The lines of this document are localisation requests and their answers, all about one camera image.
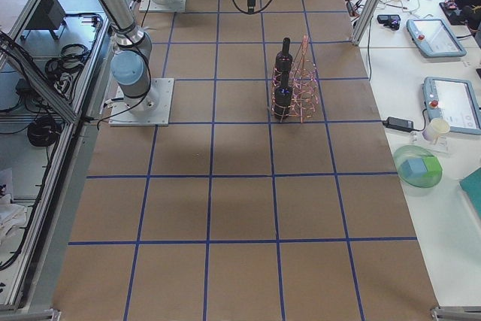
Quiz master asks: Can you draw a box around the dark bottle in basket rear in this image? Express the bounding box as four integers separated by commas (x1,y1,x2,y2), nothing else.
275,38,293,73

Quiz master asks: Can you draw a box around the dark bottle in basket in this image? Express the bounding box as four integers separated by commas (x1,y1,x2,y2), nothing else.
273,71,293,120
275,38,293,73

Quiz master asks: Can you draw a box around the dark bottle in basket front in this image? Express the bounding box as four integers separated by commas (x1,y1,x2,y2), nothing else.
273,71,293,120

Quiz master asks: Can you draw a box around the teach pendant far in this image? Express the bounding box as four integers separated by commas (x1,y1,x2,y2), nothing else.
406,19,467,58

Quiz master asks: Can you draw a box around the teach pendant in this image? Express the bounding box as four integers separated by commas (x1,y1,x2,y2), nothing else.
422,77,480,135
406,19,467,58

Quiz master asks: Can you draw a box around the black power adapter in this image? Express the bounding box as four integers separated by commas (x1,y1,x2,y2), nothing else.
383,117,414,133

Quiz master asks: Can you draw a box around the teach pendant near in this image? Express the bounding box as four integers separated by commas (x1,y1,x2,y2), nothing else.
422,77,480,135

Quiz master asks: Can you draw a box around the white paper cup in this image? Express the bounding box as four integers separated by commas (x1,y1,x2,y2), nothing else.
422,118,450,143

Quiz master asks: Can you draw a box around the green bowl with blocks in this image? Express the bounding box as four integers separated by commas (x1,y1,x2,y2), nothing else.
393,145,443,188

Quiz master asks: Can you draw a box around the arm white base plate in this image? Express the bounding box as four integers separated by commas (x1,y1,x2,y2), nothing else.
139,0,186,13
108,78,174,126

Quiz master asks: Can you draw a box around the copper wire wine basket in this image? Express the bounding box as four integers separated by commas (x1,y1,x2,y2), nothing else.
271,35,319,123

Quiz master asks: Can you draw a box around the aluminium frame post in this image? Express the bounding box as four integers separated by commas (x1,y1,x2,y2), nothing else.
350,0,395,46

